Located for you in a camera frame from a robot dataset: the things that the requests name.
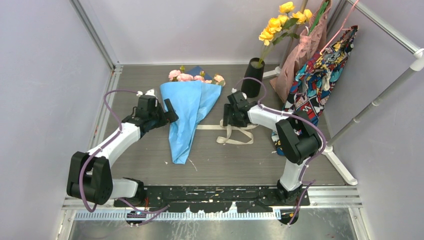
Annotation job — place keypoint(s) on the pink clothes hanger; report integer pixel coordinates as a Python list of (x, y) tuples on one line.
[(341, 27)]

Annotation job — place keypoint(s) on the black vase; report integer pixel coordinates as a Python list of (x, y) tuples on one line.
[(253, 76)]

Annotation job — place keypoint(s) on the white slotted cable duct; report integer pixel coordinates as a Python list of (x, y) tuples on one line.
[(126, 214)]

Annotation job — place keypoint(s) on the pink garment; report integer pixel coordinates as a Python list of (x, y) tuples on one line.
[(307, 46)]

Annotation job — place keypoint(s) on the colourful cartoon print garment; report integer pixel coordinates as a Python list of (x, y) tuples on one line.
[(314, 82)]

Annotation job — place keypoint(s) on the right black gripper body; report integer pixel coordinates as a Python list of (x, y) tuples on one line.
[(230, 116)]

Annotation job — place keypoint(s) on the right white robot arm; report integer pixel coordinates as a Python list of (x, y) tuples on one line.
[(298, 137)]

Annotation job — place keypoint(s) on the yellow flowers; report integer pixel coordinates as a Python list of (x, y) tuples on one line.
[(281, 27)]

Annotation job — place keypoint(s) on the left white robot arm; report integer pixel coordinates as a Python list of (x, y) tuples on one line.
[(90, 176)]

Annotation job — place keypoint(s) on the green clothes hanger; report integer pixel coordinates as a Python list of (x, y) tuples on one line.
[(320, 12)]

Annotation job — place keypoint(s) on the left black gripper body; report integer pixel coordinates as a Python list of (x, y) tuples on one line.
[(157, 117)]

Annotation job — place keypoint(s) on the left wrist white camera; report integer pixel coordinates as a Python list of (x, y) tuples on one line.
[(150, 92)]

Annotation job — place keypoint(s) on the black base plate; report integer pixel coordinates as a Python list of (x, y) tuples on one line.
[(217, 199)]

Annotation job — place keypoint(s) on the cream ribbon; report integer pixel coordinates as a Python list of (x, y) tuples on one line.
[(229, 130)]

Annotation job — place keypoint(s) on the white metal clothes rack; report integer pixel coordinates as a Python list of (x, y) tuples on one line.
[(375, 115)]

